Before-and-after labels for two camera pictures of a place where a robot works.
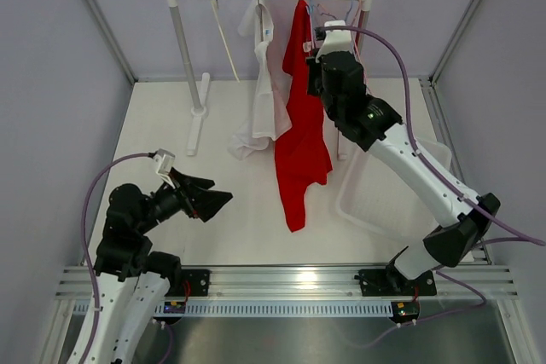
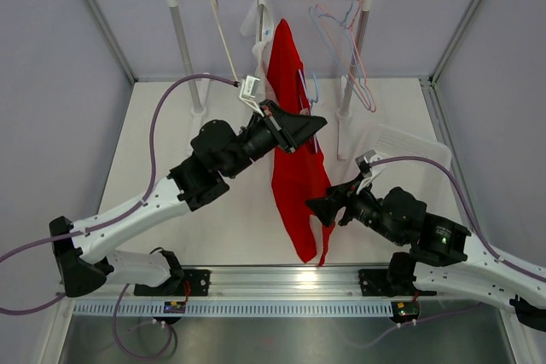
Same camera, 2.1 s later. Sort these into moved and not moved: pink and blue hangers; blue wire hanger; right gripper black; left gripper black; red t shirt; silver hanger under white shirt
Moved: right gripper black; blue wire hanger; left gripper black; red t shirt
Not moved: pink and blue hangers; silver hanger under white shirt
